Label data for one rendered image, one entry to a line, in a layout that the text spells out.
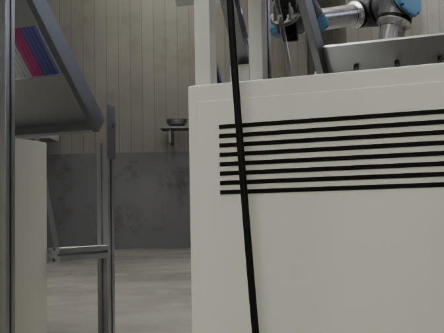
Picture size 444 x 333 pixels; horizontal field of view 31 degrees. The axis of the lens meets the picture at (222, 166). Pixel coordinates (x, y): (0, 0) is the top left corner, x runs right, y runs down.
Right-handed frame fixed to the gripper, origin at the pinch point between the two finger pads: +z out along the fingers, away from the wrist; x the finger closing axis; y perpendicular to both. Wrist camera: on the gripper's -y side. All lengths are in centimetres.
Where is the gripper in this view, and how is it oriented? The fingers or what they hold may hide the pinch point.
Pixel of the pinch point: (281, 26)
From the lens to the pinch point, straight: 230.0
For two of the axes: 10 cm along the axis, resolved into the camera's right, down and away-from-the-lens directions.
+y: -1.6, -8.8, -4.4
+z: -2.2, 4.7, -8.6
